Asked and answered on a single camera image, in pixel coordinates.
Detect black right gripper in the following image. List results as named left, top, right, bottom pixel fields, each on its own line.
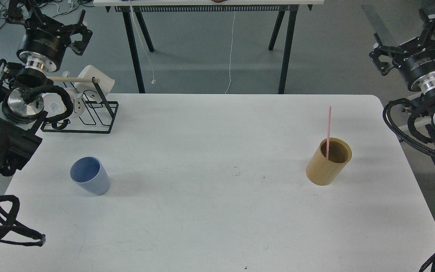
left=369, top=8, right=435, bottom=92

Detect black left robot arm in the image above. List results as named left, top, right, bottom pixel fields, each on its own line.
left=0, top=0, right=92, bottom=246

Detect black wire cup rack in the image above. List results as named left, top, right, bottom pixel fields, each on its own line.
left=41, top=78, right=119, bottom=134

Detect white hanging cord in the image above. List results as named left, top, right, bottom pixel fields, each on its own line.
left=225, top=11, right=236, bottom=94

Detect wooden rack dowel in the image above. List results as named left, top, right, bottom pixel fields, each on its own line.
left=47, top=76, right=100, bottom=84

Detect bamboo cylinder holder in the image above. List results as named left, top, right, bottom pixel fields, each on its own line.
left=305, top=138, right=352, bottom=186

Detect blue plastic cup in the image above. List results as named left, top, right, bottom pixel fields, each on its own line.
left=70, top=156, right=110, bottom=196

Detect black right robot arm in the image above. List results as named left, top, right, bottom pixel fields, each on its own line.
left=369, top=9, right=435, bottom=165

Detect white background table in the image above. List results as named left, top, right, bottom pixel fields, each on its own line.
left=93, top=0, right=324, bottom=94

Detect white cup on rack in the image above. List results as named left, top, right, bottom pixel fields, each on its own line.
left=78, top=65, right=115, bottom=95

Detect white cup lying sideways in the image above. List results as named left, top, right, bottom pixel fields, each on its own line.
left=42, top=88, right=80, bottom=119

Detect floor cables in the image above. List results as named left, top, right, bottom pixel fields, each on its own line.
left=0, top=0, right=86, bottom=51

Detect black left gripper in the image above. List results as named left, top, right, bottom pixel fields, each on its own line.
left=17, top=11, right=92, bottom=72

